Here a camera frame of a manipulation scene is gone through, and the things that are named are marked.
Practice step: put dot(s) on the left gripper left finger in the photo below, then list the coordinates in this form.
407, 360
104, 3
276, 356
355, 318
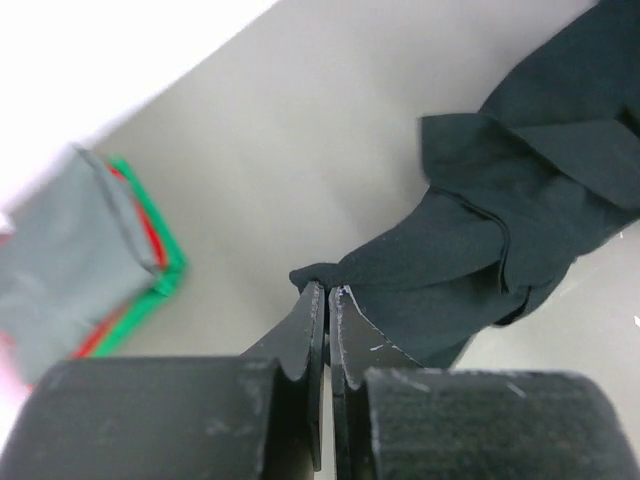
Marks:
296, 343

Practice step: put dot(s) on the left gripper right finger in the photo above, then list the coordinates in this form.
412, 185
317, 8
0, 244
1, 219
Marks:
355, 346

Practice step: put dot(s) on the black t shirt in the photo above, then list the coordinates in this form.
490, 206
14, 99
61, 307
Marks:
547, 170

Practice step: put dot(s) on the folded green t shirt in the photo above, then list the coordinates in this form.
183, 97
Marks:
166, 284

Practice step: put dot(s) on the folded red t shirt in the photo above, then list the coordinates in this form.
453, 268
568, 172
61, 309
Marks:
105, 338

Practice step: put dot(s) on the folded grey t shirt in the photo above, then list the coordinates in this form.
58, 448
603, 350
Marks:
79, 252

